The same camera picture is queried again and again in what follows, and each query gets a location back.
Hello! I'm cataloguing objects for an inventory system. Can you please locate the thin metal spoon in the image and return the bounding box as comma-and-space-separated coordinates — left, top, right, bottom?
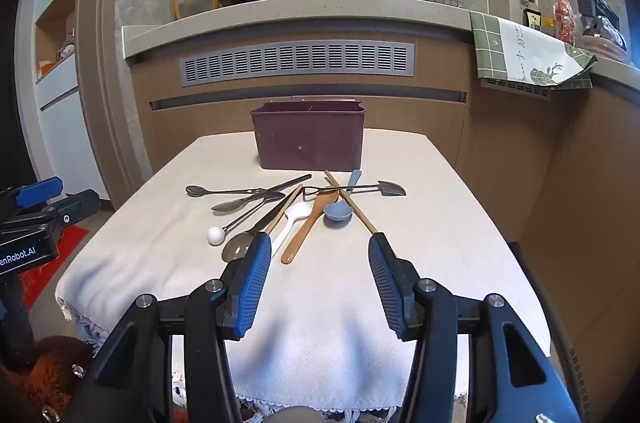
185, 184, 286, 198

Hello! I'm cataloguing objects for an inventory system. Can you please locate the maroon plastic utensil holder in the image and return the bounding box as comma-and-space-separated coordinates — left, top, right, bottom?
250, 99, 366, 172

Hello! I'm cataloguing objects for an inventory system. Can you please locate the red floor mat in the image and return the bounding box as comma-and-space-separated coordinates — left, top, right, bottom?
19, 225, 91, 310

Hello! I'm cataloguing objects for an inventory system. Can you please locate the blue ceramic spoon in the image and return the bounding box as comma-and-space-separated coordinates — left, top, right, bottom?
323, 169, 362, 226

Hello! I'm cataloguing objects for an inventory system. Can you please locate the wooden spoon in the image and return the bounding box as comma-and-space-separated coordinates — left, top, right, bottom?
280, 187, 342, 265

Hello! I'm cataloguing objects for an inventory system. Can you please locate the pink basket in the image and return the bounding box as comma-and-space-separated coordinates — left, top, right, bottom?
575, 34, 632, 64

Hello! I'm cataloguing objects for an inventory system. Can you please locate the long grey vent grille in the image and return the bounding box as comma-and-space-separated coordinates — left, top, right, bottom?
180, 43, 416, 86

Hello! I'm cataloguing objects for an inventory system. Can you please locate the black kitchen rack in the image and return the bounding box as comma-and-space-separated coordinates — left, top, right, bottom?
573, 0, 629, 50

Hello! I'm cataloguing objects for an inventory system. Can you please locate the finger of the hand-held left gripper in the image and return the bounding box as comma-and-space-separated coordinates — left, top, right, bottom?
0, 176, 65, 210
0, 189, 101, 236

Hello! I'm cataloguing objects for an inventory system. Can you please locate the short grey vent grille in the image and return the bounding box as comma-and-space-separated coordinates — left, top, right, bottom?
480, 77, 552, 100

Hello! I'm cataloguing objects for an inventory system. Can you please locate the white wall shelf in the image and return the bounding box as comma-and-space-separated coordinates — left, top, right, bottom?
34, 0, 84, 112

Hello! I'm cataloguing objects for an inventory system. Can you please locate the wooden chopstick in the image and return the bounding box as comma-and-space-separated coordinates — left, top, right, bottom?
324, 170, 379, 236
264, 184, 304, 235

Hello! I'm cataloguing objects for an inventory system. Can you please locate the black-handled metal spoon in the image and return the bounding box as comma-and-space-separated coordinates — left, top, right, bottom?
211, 174, 312, 212
221, 198, 291, 264

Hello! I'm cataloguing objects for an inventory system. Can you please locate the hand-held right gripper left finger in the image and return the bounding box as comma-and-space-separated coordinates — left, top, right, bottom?
60, 231, 273, 423

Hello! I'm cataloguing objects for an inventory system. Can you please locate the green checked towel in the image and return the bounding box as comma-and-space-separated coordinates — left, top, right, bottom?
469, 10, 599, 92

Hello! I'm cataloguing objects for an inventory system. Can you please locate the white ball-ended stirring spoon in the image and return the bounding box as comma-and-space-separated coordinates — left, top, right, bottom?
207, 195, 287, 246

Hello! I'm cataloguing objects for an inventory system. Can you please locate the orange snack packet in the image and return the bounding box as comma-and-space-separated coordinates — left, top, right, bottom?
552, 0, 576, 42

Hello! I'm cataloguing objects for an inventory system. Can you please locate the white plastic spoon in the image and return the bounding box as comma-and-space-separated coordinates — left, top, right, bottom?
270, 202, 312, 260

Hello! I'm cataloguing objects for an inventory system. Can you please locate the brown plush toy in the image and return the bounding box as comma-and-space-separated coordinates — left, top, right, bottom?
0, 335, 104, 423

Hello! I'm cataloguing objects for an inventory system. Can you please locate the shovel-shaped metal spoon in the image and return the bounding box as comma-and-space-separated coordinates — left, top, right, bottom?
302, 180, 407, 198

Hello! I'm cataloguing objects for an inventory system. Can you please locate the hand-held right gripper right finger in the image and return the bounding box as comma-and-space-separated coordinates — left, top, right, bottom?
368, 232, 583, 423

